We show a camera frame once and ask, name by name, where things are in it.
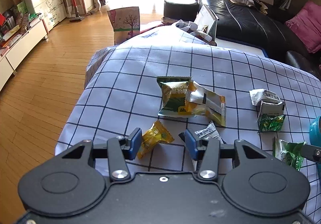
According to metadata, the black leather sofa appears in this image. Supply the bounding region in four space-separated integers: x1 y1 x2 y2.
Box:
198 0 320 78

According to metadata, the black round ottoman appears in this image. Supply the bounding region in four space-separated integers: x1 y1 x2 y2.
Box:
164 0 199 21

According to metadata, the white sesame crisp packet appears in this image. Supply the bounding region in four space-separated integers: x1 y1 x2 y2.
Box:
249 89 285 117

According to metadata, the white neck massager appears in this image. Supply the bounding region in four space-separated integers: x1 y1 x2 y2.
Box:
173 20 198 33

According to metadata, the small green candy wrapper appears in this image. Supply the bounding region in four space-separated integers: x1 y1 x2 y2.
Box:
257 114 286 133

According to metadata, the green white snack packet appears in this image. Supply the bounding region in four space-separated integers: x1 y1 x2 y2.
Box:
273 138 306 171

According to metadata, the green yellow snack packet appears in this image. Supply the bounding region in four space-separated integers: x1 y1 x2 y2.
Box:
157 76 192 118

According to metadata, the white black snack packet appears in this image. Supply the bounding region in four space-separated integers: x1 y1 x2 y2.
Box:
179 122 225 145

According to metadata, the blue tin box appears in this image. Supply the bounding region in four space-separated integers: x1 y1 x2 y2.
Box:
309 116 321 147

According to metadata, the white low tv cabinet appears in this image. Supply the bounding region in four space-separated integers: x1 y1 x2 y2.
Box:
1 20 48 89

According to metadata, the orange silver snack packet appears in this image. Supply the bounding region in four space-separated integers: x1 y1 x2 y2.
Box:
185 80 226 127

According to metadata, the yellow candy wrapper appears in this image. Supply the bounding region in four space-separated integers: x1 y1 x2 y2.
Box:
137 120 174 159

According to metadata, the tree print paper bag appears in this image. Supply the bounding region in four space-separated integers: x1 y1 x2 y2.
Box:
107 7 140 45

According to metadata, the tablet on stand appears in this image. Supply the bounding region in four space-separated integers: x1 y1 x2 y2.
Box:
195 4 219 41

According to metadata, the white checked tablecloth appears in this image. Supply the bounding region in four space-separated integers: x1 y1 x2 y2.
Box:
54 23 321 222

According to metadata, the pink cushion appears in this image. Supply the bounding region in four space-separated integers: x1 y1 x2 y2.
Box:
285 1 321 53

